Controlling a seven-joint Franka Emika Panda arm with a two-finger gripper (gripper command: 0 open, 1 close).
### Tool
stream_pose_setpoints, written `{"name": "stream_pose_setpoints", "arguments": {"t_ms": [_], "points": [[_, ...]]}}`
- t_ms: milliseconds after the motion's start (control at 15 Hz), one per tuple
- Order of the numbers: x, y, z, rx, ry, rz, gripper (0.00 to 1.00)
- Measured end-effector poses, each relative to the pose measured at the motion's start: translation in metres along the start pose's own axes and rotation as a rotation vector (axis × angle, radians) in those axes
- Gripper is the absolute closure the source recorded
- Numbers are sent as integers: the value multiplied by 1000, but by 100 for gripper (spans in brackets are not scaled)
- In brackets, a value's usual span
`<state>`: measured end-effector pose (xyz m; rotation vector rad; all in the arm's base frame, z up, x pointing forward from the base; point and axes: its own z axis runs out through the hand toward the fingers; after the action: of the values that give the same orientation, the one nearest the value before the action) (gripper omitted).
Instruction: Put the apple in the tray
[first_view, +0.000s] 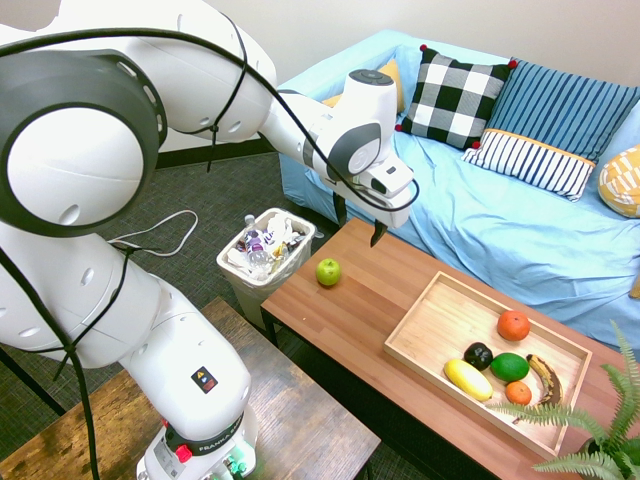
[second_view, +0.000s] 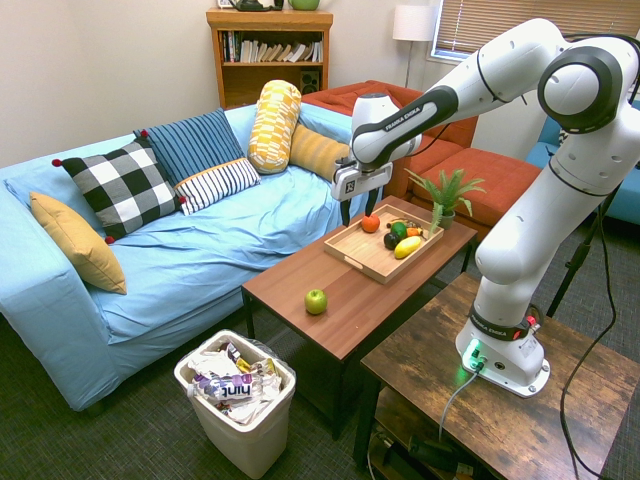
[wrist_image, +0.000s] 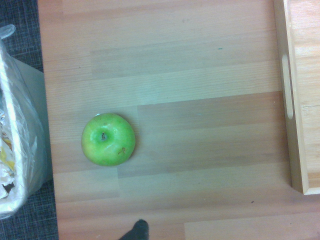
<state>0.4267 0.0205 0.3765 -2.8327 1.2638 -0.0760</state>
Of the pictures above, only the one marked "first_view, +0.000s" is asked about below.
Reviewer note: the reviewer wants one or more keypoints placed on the green apple with sticker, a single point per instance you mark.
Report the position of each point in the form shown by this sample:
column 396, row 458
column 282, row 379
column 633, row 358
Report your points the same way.
column 328, row 272

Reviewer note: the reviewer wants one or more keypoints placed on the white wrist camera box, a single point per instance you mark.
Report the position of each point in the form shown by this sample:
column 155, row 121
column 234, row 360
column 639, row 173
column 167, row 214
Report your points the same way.
column 392, row 176

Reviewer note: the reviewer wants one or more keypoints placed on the plain yellow pillow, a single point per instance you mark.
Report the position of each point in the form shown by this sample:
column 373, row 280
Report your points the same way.
column 395, row 75

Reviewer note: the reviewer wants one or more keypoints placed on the small orange fruit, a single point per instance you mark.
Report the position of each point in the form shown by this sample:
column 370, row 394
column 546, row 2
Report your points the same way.
column 518, row 393

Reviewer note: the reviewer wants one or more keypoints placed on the wooden coffee table black frame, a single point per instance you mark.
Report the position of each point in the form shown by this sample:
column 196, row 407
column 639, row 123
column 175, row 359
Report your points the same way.
column 360, row 320

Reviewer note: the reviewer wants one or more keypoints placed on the white trash bin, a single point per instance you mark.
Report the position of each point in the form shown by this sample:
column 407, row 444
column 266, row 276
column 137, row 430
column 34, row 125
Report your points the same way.
column 280, row 282

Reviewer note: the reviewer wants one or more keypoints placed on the brown object at couch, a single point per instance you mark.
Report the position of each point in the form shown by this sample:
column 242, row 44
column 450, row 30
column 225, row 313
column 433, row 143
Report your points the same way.
column 636, row 287

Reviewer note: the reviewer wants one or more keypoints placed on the green fern plant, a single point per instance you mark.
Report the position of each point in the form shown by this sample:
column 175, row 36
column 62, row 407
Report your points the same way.
column 625, row 415

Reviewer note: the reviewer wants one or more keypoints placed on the blue striped pillow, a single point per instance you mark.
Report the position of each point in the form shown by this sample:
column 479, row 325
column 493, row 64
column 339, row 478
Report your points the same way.
column 560, row 110

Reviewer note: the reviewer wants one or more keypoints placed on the clear plastic bottle purple label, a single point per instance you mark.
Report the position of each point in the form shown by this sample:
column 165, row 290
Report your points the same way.
column 257, row 252

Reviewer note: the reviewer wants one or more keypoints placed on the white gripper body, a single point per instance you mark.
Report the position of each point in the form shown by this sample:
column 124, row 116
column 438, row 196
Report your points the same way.
column 395, row 212

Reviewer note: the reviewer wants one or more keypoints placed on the yellow oblong fruit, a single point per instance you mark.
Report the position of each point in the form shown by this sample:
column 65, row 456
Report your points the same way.
column 468, row 380

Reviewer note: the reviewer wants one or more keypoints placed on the rustic dark wood stand table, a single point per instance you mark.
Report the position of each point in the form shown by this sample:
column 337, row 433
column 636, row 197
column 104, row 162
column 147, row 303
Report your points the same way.
column 300, row 400

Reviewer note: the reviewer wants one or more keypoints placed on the black round fruit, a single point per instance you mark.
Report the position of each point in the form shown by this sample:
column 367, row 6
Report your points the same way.
column 478, row 356

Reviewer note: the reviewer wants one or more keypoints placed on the large orange fruit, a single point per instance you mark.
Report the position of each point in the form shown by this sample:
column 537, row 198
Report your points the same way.
column 513, row 325

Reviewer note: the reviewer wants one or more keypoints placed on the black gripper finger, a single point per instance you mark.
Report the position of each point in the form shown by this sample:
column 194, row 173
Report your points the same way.
column 378, row 234
column 340, row 207

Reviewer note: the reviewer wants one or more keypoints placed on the overripe brown banana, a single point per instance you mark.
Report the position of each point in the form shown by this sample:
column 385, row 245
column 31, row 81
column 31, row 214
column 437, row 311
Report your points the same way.
column 551, row 381

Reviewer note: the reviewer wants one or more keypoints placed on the black white checkered pillow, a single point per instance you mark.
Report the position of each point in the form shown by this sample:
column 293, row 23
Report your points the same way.
column 450, row 100

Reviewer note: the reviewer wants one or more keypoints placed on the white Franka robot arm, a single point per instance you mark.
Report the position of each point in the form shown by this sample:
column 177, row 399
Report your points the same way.
column 75, row 165

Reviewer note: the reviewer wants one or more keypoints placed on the green oval fruit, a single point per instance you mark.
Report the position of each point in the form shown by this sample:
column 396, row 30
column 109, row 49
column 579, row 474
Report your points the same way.
column 509, row 366

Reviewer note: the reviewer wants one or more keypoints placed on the yellow white patterned pillow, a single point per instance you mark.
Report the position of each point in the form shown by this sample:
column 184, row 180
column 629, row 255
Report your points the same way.
column 622, row 182

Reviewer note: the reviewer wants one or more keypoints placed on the white navy striped pillow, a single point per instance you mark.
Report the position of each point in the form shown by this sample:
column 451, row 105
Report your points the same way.
column 530, row 160

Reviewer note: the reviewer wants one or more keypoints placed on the wooden rectangular tray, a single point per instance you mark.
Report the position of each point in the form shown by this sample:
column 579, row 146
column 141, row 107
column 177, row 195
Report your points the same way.
column 440, row 320

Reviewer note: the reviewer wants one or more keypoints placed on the light blue covered couch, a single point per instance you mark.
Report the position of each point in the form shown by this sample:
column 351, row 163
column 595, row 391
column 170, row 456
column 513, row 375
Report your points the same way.
column 475, row 225

